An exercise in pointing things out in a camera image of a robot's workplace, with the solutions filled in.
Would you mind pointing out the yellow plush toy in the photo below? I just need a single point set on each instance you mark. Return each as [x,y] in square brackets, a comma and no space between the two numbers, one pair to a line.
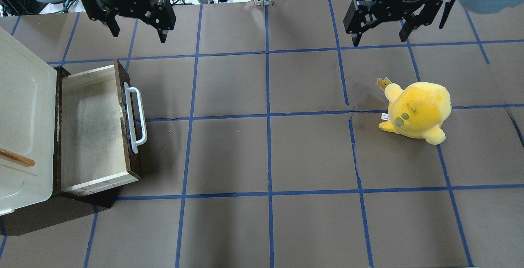
[418,111]

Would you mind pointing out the white plastic storage box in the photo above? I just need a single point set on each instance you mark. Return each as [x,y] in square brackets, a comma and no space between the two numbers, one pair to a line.
[27,126]

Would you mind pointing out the dark wooden drawer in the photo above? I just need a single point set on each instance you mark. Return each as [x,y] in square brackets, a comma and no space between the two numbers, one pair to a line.
[95,150]

